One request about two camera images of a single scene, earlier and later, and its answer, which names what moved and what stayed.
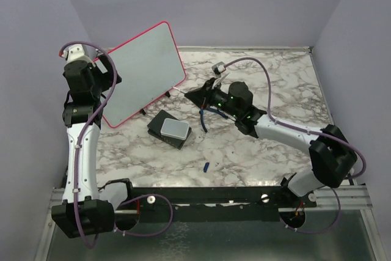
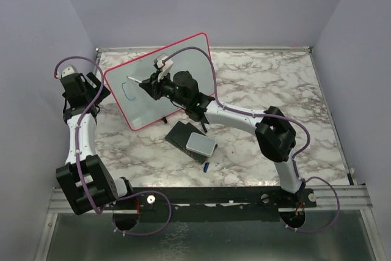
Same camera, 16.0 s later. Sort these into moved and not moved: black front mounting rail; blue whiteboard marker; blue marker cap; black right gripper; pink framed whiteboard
Moved: pink framed whiteboard; blue whiteboard marker; black right gripper
Not moved: blue marker cap; black front mounting rail
